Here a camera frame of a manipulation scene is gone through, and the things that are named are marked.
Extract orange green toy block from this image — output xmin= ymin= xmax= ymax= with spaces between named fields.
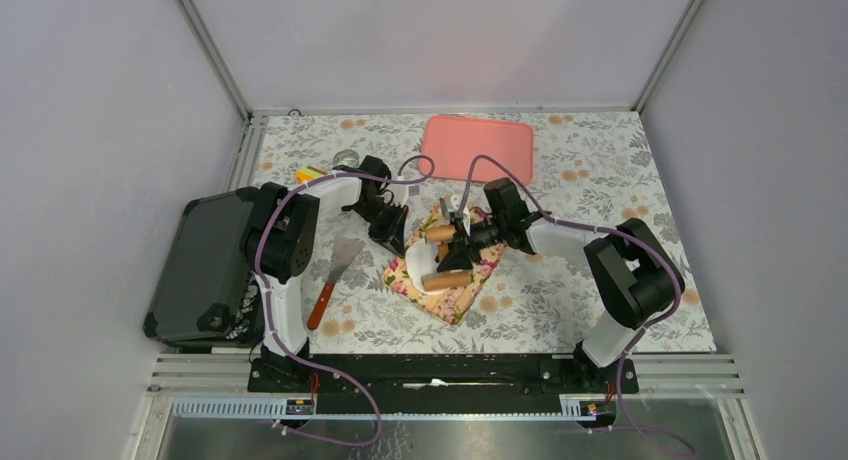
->
xmin=295 ymin=166 xmax=327 ymax=184

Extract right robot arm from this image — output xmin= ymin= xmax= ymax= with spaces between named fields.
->
xmin=422 ymin=178 xmax=685 ymax=392

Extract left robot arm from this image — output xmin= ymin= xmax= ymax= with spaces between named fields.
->
xmin=243 ymin=155 xmax=414 ymax=391

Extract wooden double-ended roller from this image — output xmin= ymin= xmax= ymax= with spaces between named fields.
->
xmin=421 ymin=224 xmax=473 ymax=294

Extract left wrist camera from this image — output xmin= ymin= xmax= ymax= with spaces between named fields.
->
xmin=392 ymin=184 xmax=420 ymax=203

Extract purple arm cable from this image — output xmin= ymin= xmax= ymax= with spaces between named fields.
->
xmin=254 ymin=153 xmax=439 ymax=449
xmin=457 ymin=154 xmax=697 ymax=458

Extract black case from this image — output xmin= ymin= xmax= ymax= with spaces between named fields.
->
xmin=142 ymin=187 xmax=263 ymax=349

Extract floral cutting board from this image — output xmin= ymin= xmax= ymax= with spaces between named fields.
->
xmin=382 ymin=204 xmax=506 ymax=325

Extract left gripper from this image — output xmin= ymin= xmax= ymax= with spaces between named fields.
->
xmin=350 ymin=197 xmax=408 ymax=258

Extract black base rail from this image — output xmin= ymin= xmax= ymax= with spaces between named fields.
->
xmin=247 ymin=353 xmax=640 ymax=415

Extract white dough ball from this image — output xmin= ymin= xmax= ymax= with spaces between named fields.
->
xmin=405 ymin=239 xmax=441 ymax=295

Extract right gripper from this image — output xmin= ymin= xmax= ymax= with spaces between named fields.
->
xmin=435 ymin=214 xmax=507 ymax=273

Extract pink plastic tray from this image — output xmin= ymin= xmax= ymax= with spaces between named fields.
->
xmin=421 ymin=115 xmax=534 ymax=185

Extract metal scraper red handle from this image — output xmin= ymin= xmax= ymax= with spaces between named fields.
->
xmin=306 ymin=237 xmax=367 ymax=332

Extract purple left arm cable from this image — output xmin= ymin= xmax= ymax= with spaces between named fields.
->
xmin=254 ymin=153 xmax=439 ymax=449

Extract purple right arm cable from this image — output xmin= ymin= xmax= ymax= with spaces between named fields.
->
xmin=457 ymin=154 xmax=697 ymax=458

